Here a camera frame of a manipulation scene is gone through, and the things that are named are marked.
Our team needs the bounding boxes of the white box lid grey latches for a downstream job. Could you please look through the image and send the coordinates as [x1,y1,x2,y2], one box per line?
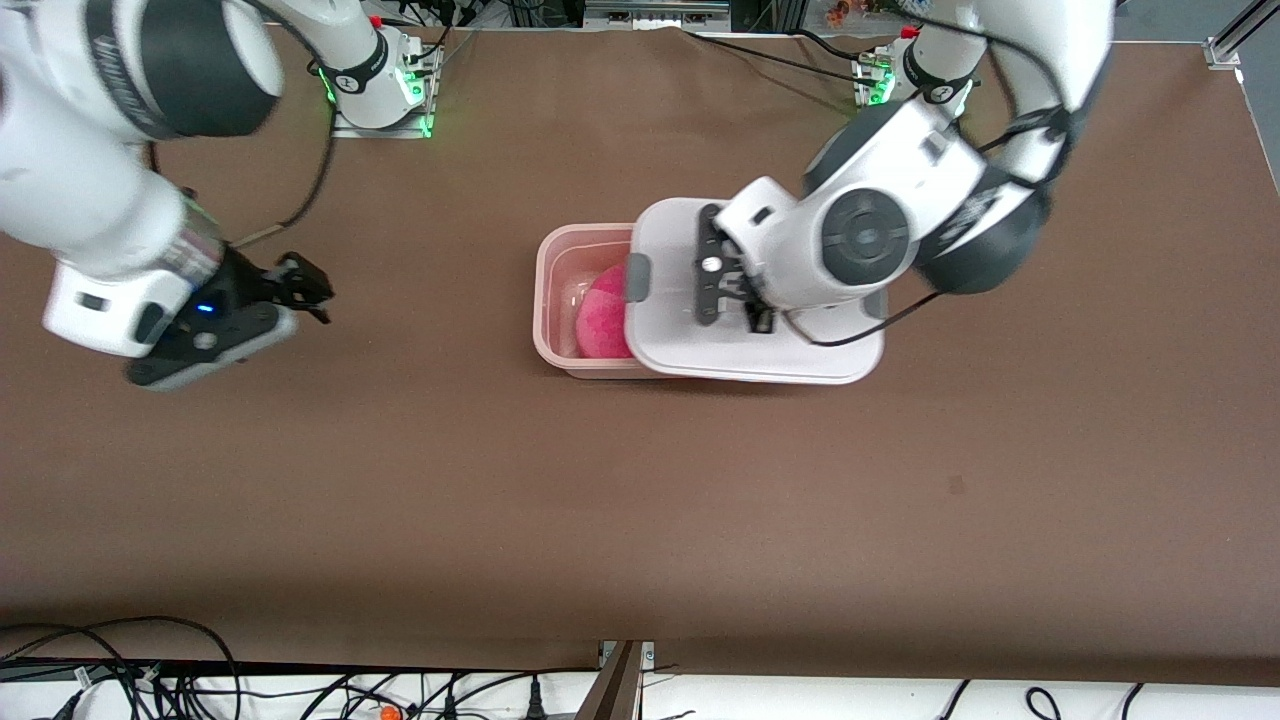
[624,197,887,386]

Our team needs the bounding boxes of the pink plush toy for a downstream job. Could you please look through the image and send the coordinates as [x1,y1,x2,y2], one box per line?
[575,264,632,360]

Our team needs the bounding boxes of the translucent pink plastic box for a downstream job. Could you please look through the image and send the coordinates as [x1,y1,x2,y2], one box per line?
[533,222,642,380]

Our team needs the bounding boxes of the brown table cover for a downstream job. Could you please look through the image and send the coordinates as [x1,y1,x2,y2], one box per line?
[0,20,1280,691]

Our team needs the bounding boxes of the colourful background items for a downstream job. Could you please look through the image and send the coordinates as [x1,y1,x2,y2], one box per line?
[824,0,906,27]

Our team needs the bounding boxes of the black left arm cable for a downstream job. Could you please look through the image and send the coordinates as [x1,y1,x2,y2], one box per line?
[780,0,1081,349]

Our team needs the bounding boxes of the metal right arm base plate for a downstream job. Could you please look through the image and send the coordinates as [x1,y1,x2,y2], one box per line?
[329,45,442,140]

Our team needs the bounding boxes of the long black table cable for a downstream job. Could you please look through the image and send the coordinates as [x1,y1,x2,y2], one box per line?
[684,28,883,91]

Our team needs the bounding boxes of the short black table cable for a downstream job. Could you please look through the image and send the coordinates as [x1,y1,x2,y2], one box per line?
[788,27,873,65]

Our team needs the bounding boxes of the black base cable bundle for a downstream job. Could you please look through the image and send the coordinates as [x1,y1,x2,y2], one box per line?
[415,22,483,81]

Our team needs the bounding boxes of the black looped floor cable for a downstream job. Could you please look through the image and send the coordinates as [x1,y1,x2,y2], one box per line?
[0,614,244,720]

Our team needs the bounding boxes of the aluminium profile post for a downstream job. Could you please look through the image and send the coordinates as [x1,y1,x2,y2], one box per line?
[575,640,657,720]

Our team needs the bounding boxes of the black cable with plug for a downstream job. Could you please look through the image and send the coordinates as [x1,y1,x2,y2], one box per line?
[300,666,603,720]

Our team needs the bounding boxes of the aluminium corner bracket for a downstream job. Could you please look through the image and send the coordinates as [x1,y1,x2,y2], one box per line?
[1203,0,1280,73]

